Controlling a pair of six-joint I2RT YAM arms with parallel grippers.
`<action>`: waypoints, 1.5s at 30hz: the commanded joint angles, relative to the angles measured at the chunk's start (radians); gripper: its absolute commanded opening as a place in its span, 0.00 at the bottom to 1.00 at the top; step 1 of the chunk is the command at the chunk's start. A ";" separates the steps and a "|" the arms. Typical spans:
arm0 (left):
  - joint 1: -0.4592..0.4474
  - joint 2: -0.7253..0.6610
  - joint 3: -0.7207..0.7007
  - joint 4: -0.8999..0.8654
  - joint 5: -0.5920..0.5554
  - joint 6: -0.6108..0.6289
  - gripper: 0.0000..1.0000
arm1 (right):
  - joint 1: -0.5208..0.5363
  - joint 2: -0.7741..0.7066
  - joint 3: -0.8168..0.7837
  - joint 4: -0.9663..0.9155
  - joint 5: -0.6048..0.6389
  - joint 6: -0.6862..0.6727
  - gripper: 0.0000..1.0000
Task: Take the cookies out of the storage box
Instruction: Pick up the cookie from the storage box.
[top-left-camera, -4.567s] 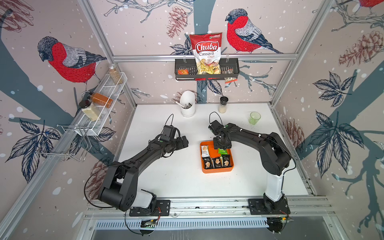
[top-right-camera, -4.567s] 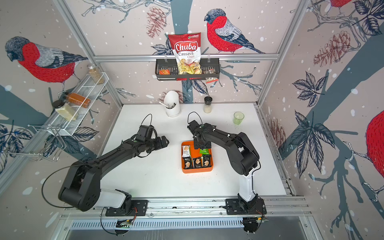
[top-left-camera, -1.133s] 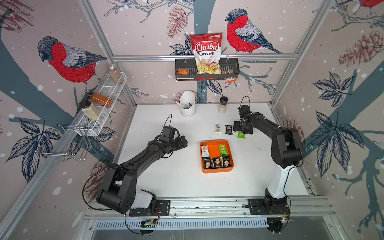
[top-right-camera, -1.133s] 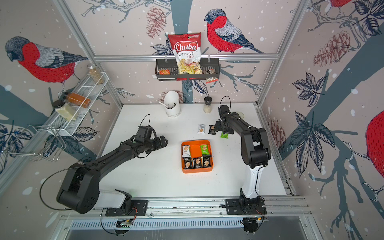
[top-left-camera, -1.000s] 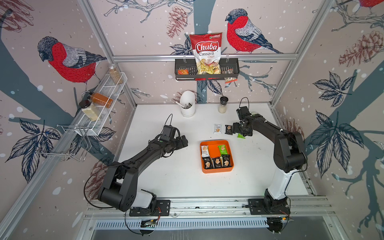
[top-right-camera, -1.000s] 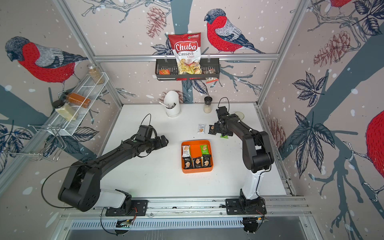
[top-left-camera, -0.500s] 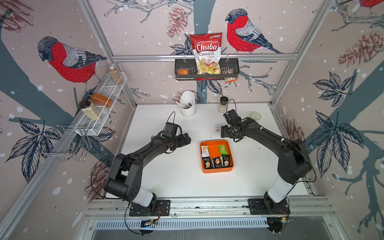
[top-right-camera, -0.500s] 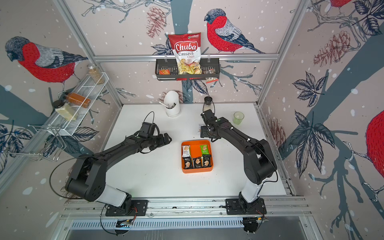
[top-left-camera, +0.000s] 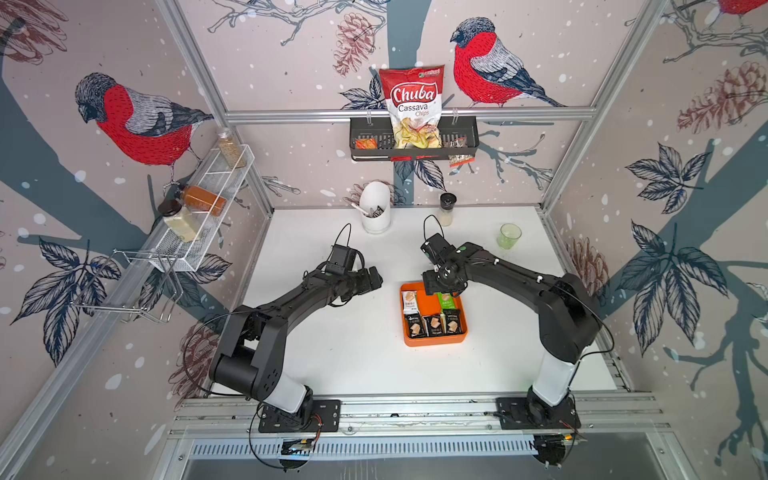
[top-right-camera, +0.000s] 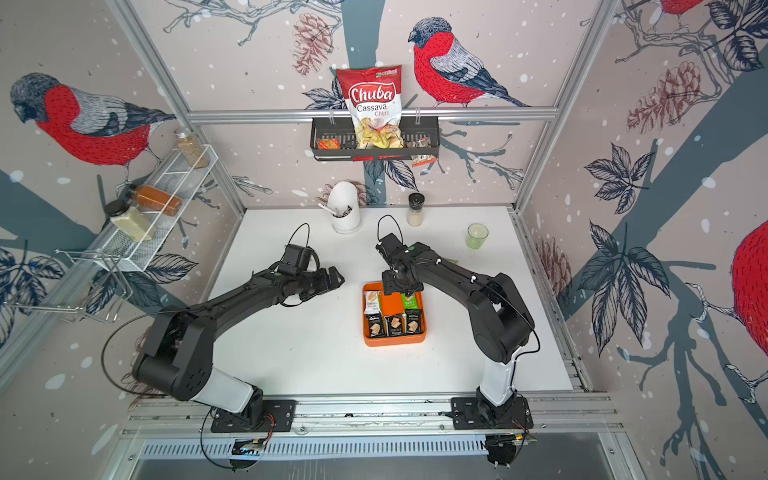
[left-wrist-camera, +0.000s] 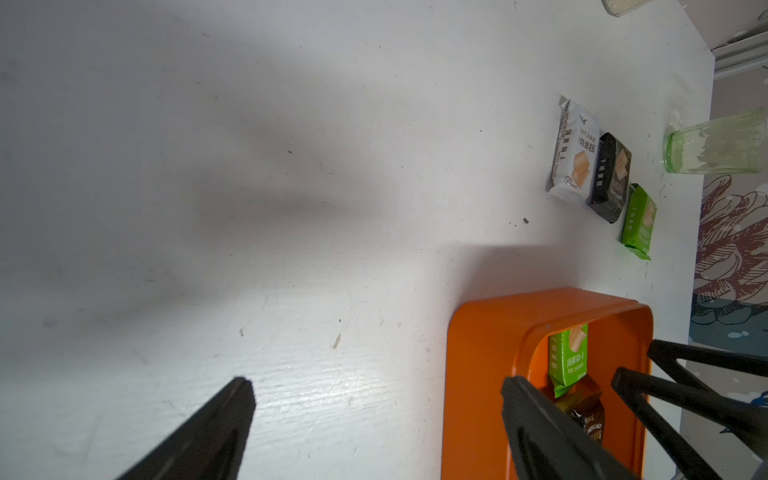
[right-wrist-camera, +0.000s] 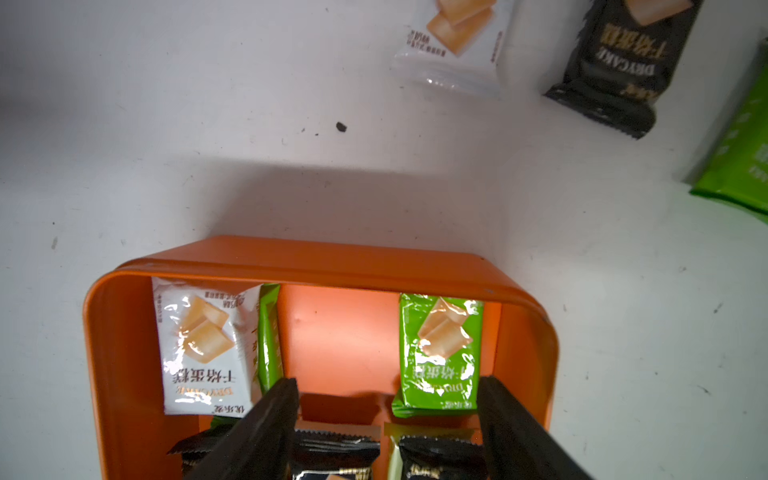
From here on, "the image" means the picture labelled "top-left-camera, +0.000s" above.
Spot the glass spice jar black lid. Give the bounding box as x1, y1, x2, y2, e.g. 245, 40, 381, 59
436, 192, 457, 227

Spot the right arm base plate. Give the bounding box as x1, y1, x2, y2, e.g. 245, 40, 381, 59
494, 396, 581, 430

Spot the green cookie packet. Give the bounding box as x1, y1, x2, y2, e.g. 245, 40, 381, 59
436, 293, 457, 311

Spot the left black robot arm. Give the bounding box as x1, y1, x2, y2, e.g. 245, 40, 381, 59
209, 267, 383, 421

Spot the green translucent cup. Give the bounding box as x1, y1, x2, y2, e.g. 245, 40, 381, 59
496, 223, 523, 250

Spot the black hanging wire basket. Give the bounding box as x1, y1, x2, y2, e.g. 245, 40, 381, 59
349, 117, 479, 161

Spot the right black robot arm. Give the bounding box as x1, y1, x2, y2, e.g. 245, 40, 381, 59
421, 234, 601, 428

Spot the white wire wall shelf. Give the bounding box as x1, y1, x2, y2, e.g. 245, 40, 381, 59
137, 144, 255, 272

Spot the pale yellow block jar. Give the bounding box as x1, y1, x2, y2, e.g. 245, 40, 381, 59
163, 205, 201, 243

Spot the black cookie packet right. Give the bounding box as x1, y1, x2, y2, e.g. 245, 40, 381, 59
441, 309, 464, 335

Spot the white utensil holder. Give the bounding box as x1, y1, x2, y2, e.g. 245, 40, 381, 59
347, 181, 392, 235

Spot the black cookie packet left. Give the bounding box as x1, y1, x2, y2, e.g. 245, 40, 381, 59
405, 313, 428, 339

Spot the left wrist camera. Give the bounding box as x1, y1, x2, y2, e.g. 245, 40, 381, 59
325, 244, 358, 275

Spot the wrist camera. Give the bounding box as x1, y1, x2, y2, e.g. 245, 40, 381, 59
421, 233, 455, 266
325, 244, 358, 275

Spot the orange sauce bottle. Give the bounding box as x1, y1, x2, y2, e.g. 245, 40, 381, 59
175, 185, 227, 217

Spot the grain filled glass jar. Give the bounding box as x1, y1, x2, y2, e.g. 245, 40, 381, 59
217, 128, 247, 169

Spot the orange storage box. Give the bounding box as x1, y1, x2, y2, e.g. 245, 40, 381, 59
400, 282, 468, 348

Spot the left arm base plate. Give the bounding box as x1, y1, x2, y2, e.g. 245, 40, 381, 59
258, 399, 341, 433

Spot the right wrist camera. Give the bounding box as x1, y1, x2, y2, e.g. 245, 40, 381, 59
421, 233, 455, 266

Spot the black cookie packet middle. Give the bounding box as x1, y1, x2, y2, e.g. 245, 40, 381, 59
423, 315, 444, 337

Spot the red Chuba chips bag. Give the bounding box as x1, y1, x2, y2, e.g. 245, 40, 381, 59
379, 66, 444, 149

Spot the black cookie packet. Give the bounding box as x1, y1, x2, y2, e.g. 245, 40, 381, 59
423, 315, 444, 337
405, 313, 428, 339
441, 309, 464, 335

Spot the metal wire rack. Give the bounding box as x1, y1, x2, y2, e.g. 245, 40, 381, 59
69, 249, 184, 325

